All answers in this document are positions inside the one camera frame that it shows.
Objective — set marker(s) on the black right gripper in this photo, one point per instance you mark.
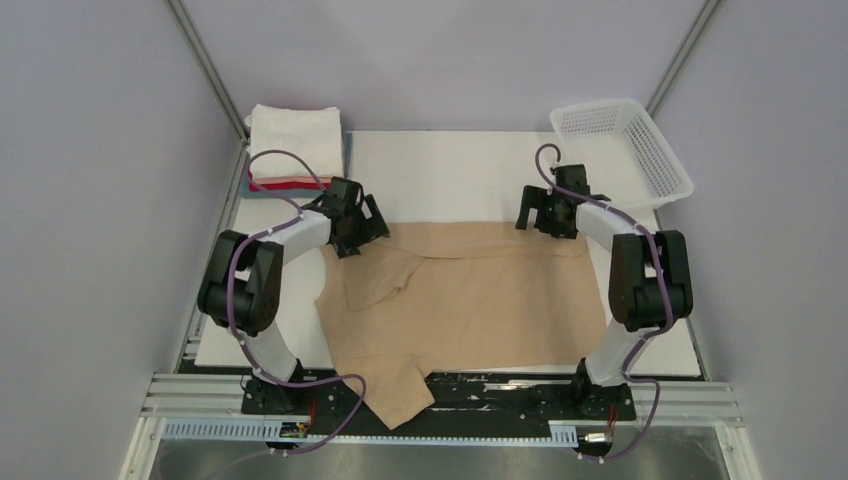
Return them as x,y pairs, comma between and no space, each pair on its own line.
536,197

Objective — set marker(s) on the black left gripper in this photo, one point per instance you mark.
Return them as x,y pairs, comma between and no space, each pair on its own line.
373,228

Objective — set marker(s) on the beige t shirt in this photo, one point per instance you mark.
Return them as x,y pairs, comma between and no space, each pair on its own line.
452,297

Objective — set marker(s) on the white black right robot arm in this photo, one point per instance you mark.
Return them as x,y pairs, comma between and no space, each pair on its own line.
649,286

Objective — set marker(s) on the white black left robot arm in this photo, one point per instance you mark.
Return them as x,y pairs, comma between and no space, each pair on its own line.
242,284

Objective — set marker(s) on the white plastic laundry basket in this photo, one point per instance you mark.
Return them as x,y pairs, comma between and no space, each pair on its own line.
626,155

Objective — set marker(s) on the peach folded t shirt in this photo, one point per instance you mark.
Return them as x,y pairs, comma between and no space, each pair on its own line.
288,181

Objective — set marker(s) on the red folded t shirt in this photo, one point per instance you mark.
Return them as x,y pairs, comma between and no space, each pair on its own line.
254,187

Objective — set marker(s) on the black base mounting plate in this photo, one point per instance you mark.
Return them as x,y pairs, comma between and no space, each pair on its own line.
466,405

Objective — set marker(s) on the right corner metal post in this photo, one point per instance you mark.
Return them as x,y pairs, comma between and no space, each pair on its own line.
680,58

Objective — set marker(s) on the corner metal post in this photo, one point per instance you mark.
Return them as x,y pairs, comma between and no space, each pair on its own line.
680,58
186,27

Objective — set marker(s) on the left corner metal post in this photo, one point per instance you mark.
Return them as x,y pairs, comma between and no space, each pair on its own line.
186,27

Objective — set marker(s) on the aluminium frame rail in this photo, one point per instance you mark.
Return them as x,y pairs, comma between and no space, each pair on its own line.
193,407

